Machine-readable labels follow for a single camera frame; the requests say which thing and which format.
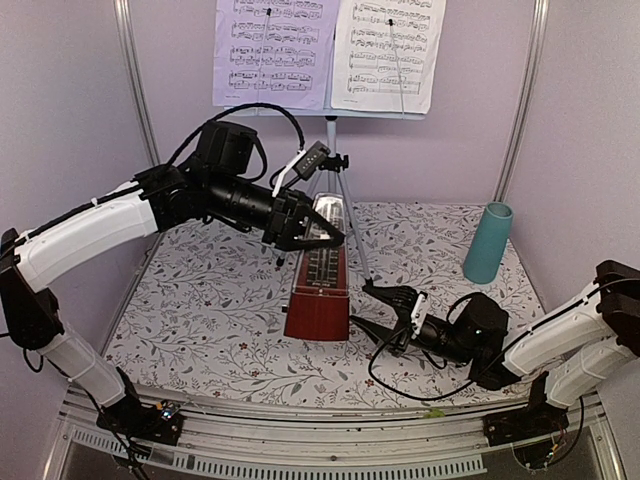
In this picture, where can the teal cup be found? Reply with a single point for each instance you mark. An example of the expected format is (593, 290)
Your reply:
(488, 245)

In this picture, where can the aluminium base frame rail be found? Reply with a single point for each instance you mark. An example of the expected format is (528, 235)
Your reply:
(233, 439)

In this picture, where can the right aluminium frame post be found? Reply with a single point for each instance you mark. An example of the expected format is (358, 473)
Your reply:
(531, 68)

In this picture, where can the white sheet music page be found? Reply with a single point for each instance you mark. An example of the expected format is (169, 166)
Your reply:
(385, 55)

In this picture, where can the left aluminium frame post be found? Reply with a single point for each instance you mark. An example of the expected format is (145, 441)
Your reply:
(127, 41)

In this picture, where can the brown wooden metronome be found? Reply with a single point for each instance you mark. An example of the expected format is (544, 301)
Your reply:
(318, 308)

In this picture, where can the light blue music stand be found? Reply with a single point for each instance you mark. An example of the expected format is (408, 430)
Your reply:
(336, 179)

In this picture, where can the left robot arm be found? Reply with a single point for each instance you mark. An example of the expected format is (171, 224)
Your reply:
(209, 185)

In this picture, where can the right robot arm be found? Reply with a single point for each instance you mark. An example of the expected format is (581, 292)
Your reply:
(599, 328)

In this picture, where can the floral patterned table mat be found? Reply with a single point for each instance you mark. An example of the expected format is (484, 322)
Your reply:
(208, 316)

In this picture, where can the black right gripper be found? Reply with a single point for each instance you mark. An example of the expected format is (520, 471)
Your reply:
(399, 296)

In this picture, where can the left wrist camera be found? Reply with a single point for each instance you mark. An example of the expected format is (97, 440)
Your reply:
(304, 164)

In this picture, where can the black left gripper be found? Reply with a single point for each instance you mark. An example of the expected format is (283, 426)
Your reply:
(277, 228)

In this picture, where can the aluminium frame post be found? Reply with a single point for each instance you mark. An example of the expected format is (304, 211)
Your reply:
(531, 68)
(127, 41)

